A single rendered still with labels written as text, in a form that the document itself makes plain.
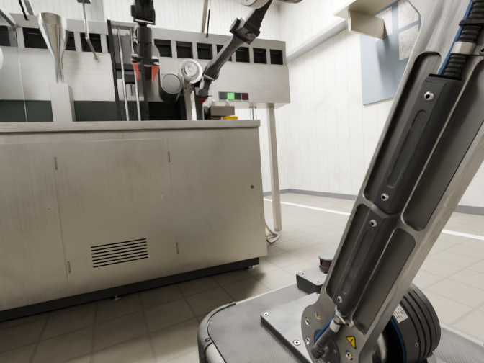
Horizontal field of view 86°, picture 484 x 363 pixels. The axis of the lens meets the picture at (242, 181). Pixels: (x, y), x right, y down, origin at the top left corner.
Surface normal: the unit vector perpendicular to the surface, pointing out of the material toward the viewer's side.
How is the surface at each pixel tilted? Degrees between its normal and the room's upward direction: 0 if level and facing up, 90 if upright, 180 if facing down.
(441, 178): 90
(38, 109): 90
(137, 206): 90
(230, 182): 90
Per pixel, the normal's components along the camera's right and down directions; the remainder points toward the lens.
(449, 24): -0.89, 0.10
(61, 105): 0.34, 0.04
